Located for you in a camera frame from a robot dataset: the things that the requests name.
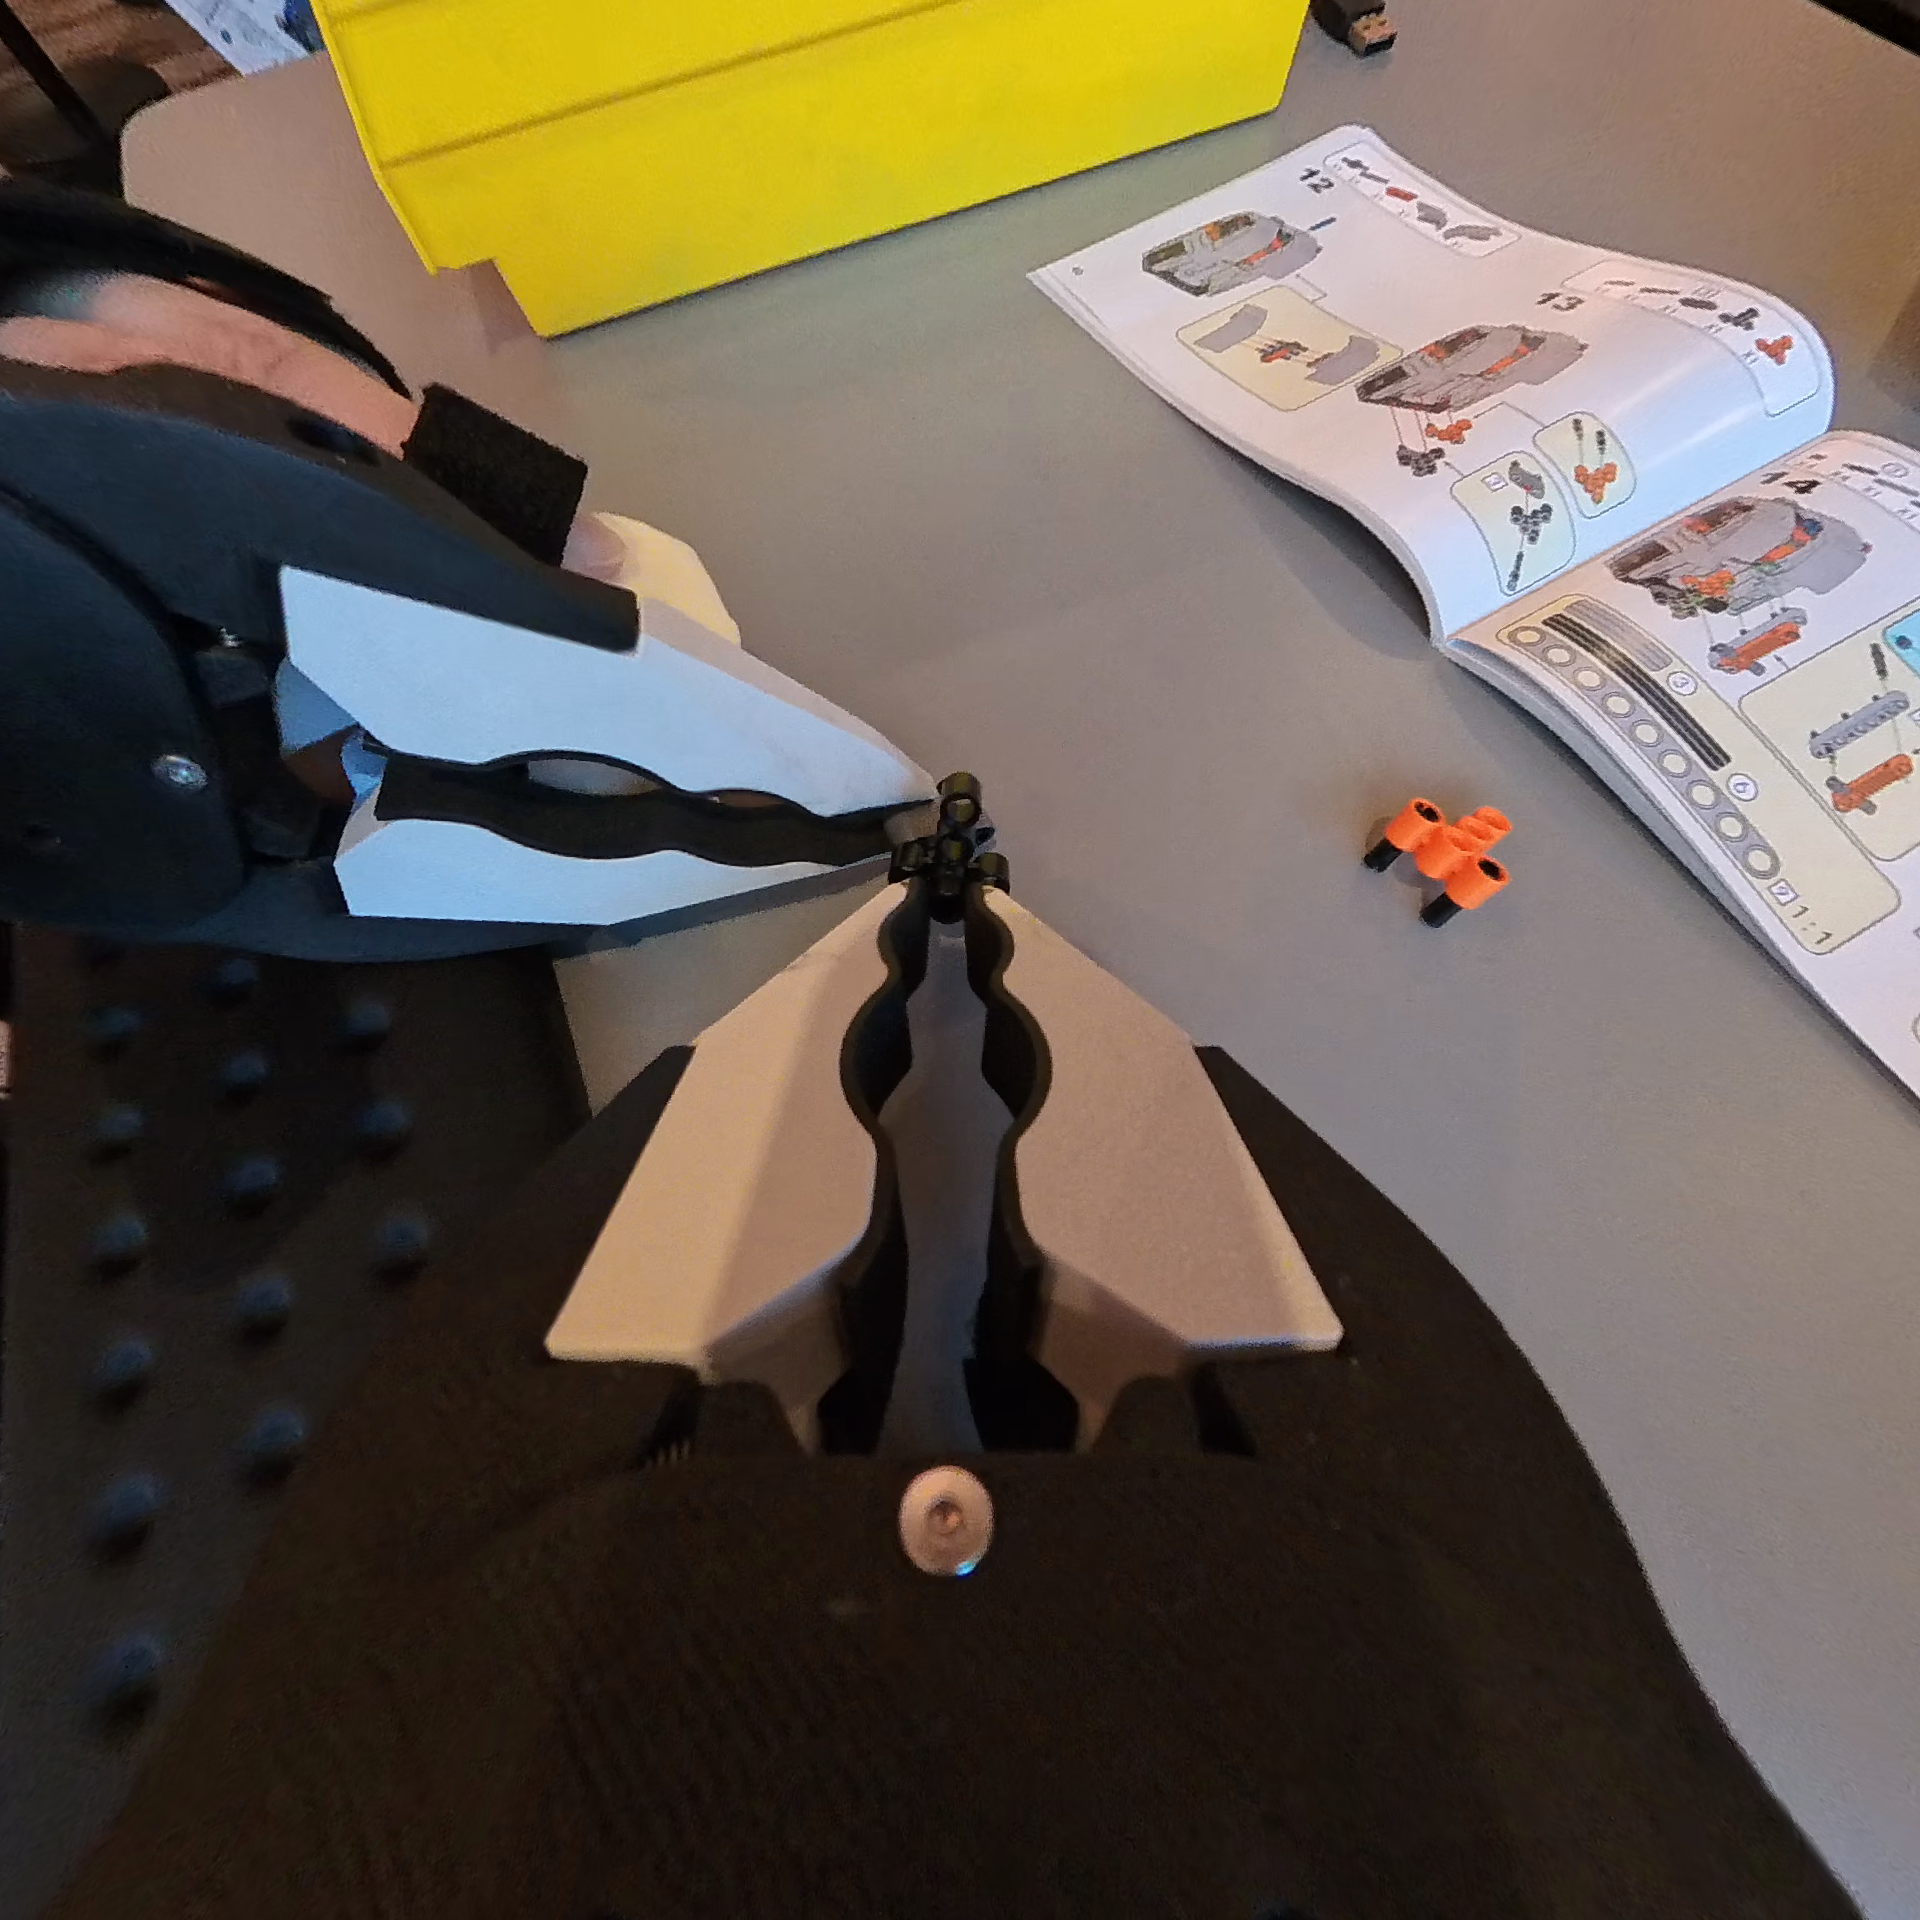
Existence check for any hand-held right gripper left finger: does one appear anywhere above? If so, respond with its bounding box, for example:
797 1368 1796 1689
544 884 932 1454

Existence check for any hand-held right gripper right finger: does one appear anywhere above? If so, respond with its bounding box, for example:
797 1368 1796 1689
966 886 1346 1454

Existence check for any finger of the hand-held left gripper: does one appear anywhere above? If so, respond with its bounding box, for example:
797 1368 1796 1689
333 773 910 943
276 564 941 825

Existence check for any black cross connector piece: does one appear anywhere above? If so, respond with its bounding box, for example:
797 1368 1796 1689
887 767 1015 924

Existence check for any grey desk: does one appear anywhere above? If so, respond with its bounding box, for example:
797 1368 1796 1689
116 0 1920 1920

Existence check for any person's left hand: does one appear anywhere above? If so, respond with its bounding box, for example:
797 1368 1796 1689
0 286 414 453

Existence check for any orange connector with black pins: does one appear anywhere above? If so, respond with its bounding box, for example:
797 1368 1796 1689
1362 797 1518 927

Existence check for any black dimpled edge pad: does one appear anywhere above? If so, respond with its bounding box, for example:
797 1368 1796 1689
0 921 594 1920

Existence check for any yellow plastic bin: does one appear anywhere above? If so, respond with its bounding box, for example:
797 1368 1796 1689
305 0 1314 339

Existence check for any open instruction booklet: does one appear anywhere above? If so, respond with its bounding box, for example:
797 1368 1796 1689
1025 124 1920 1103

